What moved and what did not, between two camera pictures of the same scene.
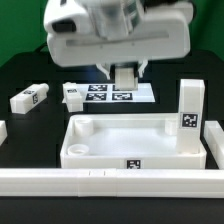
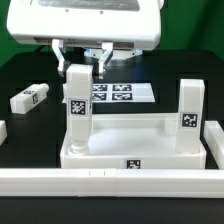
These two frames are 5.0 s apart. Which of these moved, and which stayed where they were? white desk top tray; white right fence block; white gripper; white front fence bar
Moved: white gripper
Stayed: white right fence block; white front fence bar; white desk top tray
